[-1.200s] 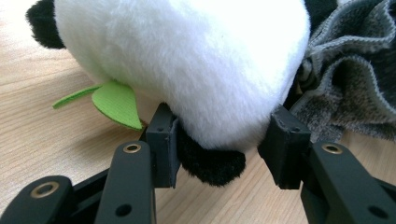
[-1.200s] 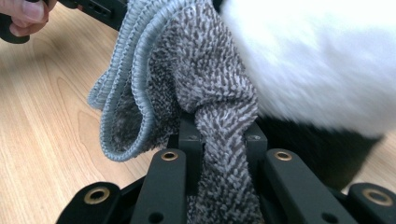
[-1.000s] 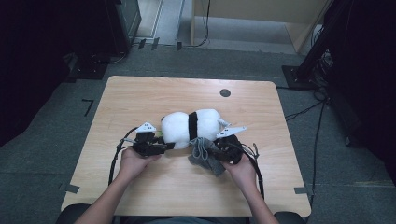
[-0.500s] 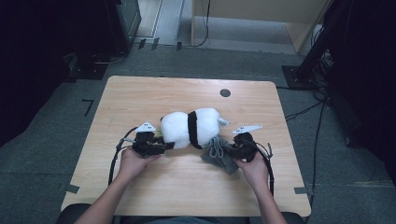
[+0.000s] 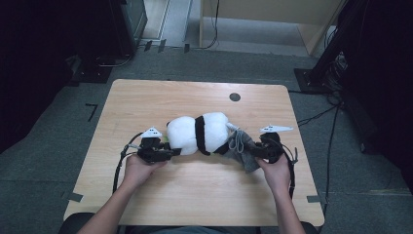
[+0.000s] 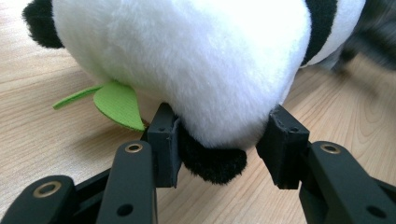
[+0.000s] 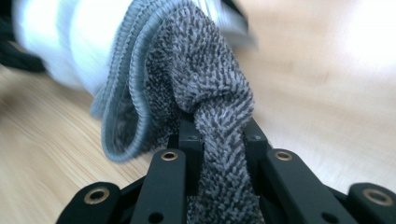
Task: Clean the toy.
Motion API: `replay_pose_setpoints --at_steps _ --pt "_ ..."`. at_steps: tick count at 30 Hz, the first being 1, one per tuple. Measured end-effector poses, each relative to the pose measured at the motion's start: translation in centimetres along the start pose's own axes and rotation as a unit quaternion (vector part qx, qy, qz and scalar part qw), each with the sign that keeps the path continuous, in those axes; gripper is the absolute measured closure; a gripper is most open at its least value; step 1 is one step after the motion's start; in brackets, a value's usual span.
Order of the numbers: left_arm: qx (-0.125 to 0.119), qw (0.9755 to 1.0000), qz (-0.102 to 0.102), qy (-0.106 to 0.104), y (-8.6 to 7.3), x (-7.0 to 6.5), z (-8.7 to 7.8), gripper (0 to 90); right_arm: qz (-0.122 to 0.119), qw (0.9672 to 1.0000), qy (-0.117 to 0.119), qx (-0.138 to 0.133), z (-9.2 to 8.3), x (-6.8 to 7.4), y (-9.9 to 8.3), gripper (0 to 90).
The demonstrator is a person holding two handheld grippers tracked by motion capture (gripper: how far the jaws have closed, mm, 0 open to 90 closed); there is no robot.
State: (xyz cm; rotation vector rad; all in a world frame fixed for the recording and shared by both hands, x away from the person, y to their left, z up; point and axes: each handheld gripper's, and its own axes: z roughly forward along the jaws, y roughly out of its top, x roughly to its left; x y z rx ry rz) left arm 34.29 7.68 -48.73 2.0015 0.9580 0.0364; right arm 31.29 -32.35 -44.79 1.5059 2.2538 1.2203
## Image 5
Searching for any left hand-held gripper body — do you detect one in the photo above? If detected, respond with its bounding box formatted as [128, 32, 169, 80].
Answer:
[137, 127, 164, 165]

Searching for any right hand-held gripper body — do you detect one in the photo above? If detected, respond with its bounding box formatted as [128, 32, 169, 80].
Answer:
[259, 124, 294, 164]

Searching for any grey cloth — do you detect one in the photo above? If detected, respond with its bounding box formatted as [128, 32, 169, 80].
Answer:
[223, 130, 262, 174]

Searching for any black and white panda plush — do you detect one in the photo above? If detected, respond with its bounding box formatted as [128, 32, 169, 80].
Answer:
[166, 111, 240, 156]

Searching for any person's left hand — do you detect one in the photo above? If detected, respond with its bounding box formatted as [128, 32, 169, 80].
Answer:
[125, 155, 169, 192]

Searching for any person's right hand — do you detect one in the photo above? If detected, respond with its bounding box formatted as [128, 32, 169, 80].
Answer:
[257, 155, 292, 193]

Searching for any black metal stand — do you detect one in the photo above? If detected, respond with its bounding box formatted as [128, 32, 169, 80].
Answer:
[293, 0, 361, 96]

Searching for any dark equipment cabinet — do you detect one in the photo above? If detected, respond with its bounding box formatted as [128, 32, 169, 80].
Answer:
[110, 0, 149, 59]

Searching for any dark curtain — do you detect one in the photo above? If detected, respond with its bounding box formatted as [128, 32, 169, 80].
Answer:
[337, 0, 413, 196]
[0, 0, 115, 154]

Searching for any light wooden cabinet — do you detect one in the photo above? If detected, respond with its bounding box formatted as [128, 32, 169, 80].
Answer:
[198, 0, 346, 57]

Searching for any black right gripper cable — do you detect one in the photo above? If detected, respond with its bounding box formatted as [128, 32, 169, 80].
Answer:
[276, 142, 299, 199]

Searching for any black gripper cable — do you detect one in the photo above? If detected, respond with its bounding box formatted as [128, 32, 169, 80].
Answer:
[276, 142, 299, 199]
[112, 131, 144, 195]

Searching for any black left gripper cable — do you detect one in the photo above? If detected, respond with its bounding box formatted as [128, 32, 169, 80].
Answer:
[112, 131, 144, 195]

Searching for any long black floor cable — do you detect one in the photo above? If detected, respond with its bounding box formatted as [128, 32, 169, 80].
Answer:
[316, 106, 341, 234]

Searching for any looped cable on floor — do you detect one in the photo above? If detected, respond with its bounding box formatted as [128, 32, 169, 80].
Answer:
[95, 53, 134, 68]

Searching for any black floor base plate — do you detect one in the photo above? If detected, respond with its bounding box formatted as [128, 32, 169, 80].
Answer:
[69, 64, 113, 85]

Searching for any black hanging cable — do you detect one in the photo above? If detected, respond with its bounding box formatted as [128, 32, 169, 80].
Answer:
[194, 0, 220, 51]

